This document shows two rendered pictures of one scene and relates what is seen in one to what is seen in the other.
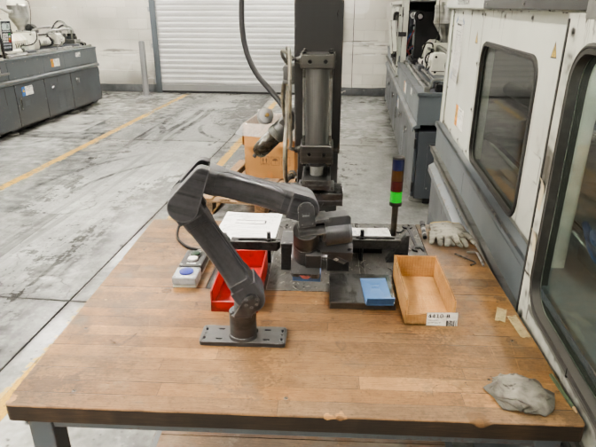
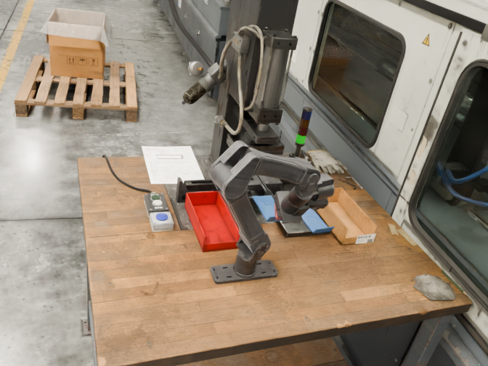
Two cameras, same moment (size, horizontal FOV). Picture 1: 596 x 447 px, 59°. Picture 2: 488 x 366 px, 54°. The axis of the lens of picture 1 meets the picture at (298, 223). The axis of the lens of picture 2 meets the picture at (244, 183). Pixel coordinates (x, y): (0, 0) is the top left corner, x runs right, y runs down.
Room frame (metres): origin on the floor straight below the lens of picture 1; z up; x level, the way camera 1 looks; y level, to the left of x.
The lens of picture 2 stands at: (0.10, 0.68, 1.86)
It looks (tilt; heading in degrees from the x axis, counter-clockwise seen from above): 31 degrees down; 333
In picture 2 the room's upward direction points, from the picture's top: 10 degrees clockwise
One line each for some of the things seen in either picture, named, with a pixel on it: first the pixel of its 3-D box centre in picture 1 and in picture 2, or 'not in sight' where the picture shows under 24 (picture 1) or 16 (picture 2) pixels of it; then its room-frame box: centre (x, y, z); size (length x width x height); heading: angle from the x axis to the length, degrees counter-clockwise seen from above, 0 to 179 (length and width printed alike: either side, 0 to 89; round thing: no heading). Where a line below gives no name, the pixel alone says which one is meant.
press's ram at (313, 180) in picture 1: (311, 152); (253, 109); (1.51, -0.04, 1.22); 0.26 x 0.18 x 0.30; 177
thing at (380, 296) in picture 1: (376, 288); (314, 218); (1.23, -0.21, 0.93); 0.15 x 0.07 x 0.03; 0
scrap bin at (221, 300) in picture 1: (241, 278); (210, 219); (1.29, 0.16, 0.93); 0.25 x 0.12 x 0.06; 177
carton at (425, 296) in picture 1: (423, 289); (342, 215); (1.23, -0.33, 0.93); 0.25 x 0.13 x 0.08; 177
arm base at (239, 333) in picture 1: (243, 323); (245, 262); (1.05, 0.13, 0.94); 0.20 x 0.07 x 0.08; 87
